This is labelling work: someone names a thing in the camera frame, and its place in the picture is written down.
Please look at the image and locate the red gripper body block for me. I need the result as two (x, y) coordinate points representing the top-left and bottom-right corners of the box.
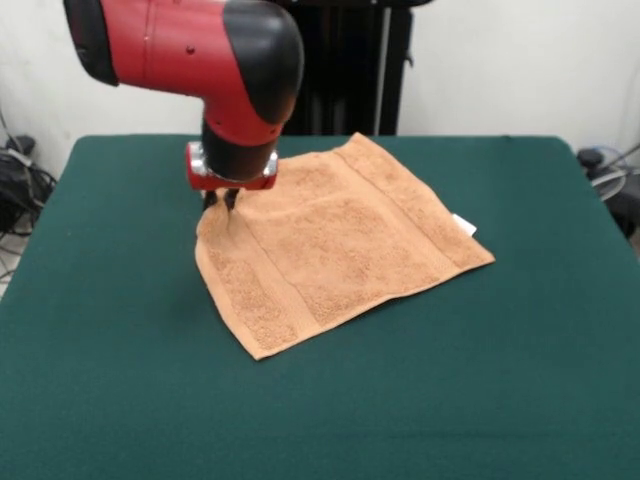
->
(186, 141), (280, 193)

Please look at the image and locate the tan terry towel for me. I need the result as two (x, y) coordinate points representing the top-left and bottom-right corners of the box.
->
(194, 132), (497, 361)

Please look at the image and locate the dark green table cloth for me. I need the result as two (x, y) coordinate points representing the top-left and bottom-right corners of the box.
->
(0, 133), (640, 480)

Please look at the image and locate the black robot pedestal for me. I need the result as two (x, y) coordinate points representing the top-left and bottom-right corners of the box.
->
(279, 0), (416, 136)

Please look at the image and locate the black cable tangle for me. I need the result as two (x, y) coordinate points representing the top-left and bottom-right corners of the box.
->
(0, 147), (59, 239)

